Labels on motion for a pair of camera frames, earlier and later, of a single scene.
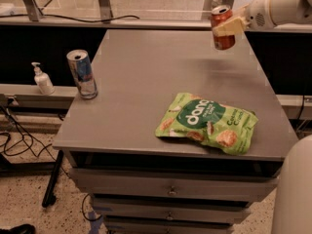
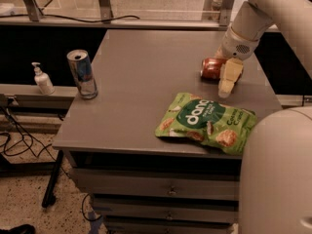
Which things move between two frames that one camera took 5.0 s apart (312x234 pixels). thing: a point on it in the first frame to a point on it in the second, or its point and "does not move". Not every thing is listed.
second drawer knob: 170,217 does not move
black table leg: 50,196 does not move
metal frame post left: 32,8 does not move
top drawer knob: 173,192 does not move
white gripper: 256,15 to 234,48
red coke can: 219,15 to 211,67
